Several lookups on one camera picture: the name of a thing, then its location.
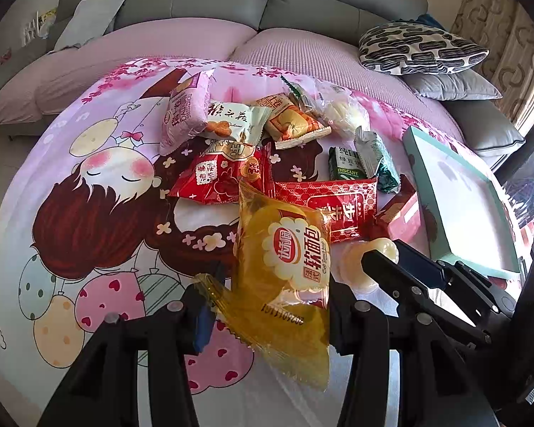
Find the clear packet pale pastry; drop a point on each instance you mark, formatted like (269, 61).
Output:
(331, 105)

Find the grey sectional sofa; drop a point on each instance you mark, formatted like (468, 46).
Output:
(485, 129)

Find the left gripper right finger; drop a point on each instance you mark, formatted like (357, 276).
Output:
(435, 386)

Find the pink swiss roll packet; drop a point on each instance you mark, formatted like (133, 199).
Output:
(187, 111)

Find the pink sofa seat cover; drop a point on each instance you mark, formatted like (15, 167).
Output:
(36, 83)

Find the black white patterned pillow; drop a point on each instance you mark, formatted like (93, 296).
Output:
(403, 48)

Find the light green snack packet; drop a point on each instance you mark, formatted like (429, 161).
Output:
(376, 160)

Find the red gold snack bag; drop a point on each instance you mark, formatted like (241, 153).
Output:
(215, 175)

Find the pale yellow jelly cup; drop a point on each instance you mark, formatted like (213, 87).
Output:
(350, 265)

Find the red small box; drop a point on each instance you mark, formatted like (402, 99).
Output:
(399, 219)

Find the orange cake packet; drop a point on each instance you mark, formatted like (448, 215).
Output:
(288, 126)

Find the red snack packet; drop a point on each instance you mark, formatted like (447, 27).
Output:
(352, 204)

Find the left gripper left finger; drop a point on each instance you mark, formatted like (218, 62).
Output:
(101, 386)

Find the light grey cushion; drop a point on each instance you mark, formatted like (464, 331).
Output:
(90, 21)

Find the dark green biscuit packet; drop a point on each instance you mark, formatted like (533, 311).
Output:
(345, 164)

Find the white orange snack packet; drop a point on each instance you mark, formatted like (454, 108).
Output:
(236, 122)

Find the grey pillow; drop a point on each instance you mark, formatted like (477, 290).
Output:
(466, 85)

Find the patterned beige curtain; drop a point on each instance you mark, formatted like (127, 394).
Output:
(507, 31)

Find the yellow soft bread packet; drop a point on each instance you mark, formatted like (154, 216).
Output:
(277, 301)

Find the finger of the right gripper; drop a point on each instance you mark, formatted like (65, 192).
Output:
(473, 293)
(413, 296)

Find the teal rimmed white tray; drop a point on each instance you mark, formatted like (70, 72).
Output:
(463, 214)

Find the cartoon pink tablecloth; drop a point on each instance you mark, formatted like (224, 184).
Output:
(88, 225)

